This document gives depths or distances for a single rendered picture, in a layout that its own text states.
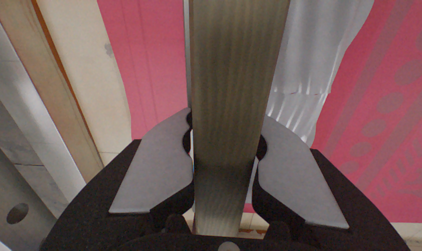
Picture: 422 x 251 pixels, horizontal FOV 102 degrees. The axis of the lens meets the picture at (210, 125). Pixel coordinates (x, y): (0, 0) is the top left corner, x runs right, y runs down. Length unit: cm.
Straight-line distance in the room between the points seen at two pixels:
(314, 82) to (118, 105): 19
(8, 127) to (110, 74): 203
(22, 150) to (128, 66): 217
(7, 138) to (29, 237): 201
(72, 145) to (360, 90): 29
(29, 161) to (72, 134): 218
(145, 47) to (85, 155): 14
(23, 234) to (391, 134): 43
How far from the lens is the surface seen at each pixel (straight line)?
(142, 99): 19
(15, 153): 241
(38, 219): 33
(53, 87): 21
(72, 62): 22
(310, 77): 18
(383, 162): 30
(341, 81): 20
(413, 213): 42
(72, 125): 23
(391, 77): 23
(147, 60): 18
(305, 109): 19
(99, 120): 23
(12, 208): 33
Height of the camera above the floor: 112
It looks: 58 degrees down
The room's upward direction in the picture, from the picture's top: 175 degrees counter-clockwise
